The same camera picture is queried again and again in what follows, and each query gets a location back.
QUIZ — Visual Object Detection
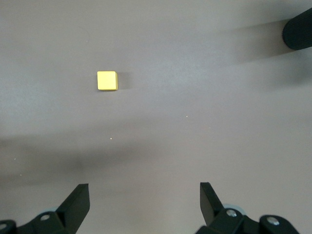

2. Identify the yellow cube block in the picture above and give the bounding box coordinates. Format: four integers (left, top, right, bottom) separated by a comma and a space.
96, 70, 119, 92

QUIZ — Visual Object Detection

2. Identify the black ribbed foam cylinder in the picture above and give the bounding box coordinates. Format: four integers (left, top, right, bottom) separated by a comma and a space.
282, 7, 312, 51

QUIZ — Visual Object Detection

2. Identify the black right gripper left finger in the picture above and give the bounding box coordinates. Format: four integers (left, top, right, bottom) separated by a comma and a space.
0, 183, 91, 234

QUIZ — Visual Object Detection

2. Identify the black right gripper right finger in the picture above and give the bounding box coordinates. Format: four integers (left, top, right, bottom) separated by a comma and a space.
195, 181, 303, 234

